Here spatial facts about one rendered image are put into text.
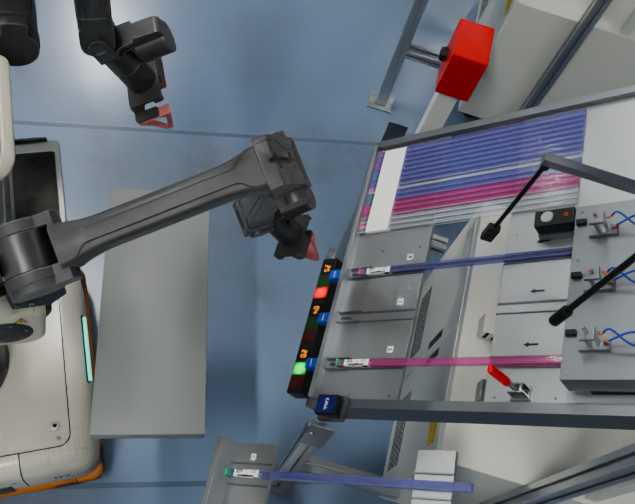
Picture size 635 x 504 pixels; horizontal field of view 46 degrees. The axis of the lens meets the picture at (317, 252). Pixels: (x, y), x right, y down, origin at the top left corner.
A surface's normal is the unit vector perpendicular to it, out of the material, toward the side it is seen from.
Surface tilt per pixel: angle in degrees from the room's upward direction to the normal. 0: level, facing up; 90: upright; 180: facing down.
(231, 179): 25
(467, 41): 0
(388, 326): 45
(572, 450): 0
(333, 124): 0
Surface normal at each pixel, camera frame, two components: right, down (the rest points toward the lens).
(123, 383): 0.17, -0.44
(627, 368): -0.56, -0.52
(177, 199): -0.01, -0.05
